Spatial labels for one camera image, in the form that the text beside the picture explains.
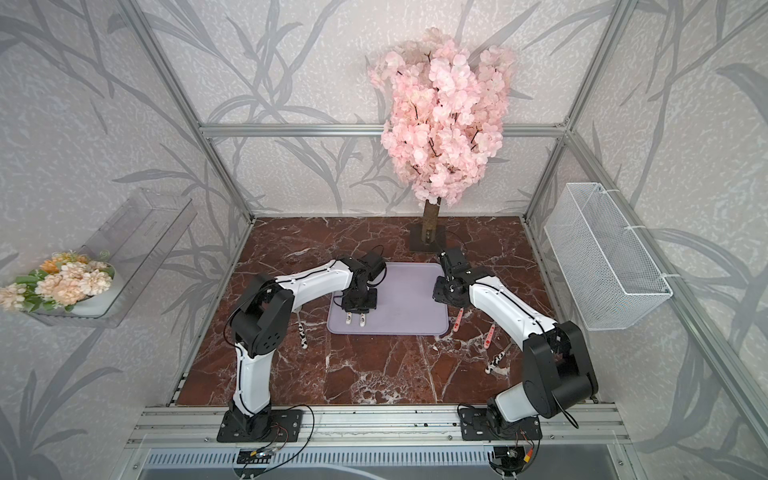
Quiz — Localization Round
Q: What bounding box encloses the pink cherry blossom tree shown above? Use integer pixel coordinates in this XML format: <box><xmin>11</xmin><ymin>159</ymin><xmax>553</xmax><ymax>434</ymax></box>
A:
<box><xmin>368</xmin><ymin>28</ymin><xmax>516</xmax><ymax>240</ymax></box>

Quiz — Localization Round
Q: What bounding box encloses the pink handle fork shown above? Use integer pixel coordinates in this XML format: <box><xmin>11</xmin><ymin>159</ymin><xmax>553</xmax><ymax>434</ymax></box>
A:
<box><xmin>452</xmin><ymin>308</ymin><xmax>464</xmax><ymax>333</ymax></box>

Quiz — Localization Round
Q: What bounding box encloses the right base cable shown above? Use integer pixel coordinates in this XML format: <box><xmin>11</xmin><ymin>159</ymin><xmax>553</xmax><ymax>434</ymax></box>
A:
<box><xmin>488</xmin><ymin>440</ymin><xmax>541</xmax><ymax>478</ymax></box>

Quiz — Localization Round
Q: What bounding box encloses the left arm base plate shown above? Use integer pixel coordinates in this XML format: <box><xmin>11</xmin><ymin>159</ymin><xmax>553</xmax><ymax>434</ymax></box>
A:
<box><xmin>216</xmin><ymin>407</ymin><xmax>303</xmax><ymax>443</ymax></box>

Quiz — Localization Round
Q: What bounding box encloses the clear acrylic wall shelf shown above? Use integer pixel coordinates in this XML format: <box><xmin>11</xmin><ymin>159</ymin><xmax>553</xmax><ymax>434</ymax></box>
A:
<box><xmin>31</xmin><ymin>188</ymin><xmax>197</xmax><ymax>328</ymax></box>

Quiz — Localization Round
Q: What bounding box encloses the aluminium front rail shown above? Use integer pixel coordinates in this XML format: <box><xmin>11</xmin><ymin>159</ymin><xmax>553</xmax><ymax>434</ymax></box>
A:
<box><xmin>126</xmin><ymin>404</ymin><xmax>631</xmax><ymax>448</ymax></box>

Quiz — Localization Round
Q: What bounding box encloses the peach flower bouquet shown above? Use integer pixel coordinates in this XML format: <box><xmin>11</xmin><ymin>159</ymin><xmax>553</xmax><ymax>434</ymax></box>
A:
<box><xmin>1</xmin><ymin>251</ymin><xmax>118</xmax><ymax>313</ymax></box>

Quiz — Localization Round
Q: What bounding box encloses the cow pattern handle spoon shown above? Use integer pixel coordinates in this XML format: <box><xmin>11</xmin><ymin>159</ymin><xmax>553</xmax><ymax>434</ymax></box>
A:
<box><xmin>485</xmin><ymin>351</ymin><xmax>506</xmax><ymax>374</ymax></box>

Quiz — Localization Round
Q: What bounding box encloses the white wire basket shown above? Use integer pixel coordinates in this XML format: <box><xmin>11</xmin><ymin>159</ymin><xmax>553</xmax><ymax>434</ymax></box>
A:
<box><xmin>544</xmin><ymin>182</ymin><xmax>673</xmax><ymax>331</ymax></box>

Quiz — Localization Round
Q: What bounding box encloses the pink handle spoon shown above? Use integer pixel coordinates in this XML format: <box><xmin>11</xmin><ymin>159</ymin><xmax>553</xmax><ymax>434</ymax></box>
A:
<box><xmin>483</xmin><ymin>324</ymin><xmax>496</xmax><ymax>349</ymax></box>

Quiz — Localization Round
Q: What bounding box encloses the left base cable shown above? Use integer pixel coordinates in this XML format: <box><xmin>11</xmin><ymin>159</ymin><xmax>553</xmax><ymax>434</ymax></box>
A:
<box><xmin>236</xmin><ymin>404</ymin><xmax>317</xmax><ymax>478</ymax></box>

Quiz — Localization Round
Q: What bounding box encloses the base cable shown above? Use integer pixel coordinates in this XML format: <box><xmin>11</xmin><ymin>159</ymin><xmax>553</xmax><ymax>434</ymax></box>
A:
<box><xmin>488</xmin><ymin>440</ymin><xmax>541</xmax><ymax>478</ymax></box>
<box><xmin>236</xmin><ymin>404</ymin><xmax>317</xmax><ymax>478</ymax></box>

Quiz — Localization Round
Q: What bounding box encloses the dark metal tree base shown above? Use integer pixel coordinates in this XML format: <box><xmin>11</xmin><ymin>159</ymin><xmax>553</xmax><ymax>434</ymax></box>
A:
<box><xmin>408</xmin><ymin>223</ymin><xmax>446</xmax><ymax>253</ymax></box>

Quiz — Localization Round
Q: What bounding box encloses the cow pattern handle fork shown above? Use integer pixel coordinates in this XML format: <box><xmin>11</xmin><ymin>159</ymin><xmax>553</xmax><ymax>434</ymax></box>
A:
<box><xmin>297</xmin><ymin>322</ymin><xmax>308</xmax><ymax>350</ymax></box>

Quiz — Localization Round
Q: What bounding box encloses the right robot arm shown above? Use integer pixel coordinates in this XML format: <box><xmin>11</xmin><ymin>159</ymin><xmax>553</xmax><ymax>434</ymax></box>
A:
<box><xmin>433</xmin><ymin>248</ymin><xmax>599</xmax><ymax>433</ymax></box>

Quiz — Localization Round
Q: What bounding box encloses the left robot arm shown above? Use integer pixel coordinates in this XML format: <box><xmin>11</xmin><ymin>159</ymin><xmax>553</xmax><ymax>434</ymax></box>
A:
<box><xmin>228</xmin><ymin>251</ymin><xmax>386</xmax><ymax>428</ymax></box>

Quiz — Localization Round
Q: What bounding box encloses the lilac placemat tray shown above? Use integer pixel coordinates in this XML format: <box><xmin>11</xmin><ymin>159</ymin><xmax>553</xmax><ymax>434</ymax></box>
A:
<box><xmin>327</xmin><ymin>262</ymin><xmax>449</xmax><ymax>336</ymax></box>

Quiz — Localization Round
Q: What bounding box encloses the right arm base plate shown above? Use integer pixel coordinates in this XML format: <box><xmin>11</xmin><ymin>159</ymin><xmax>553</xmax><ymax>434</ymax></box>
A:
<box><xmin>457</xmin><ymin>405</ymin><xmax>543</xmax><ymax>442</ymax></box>

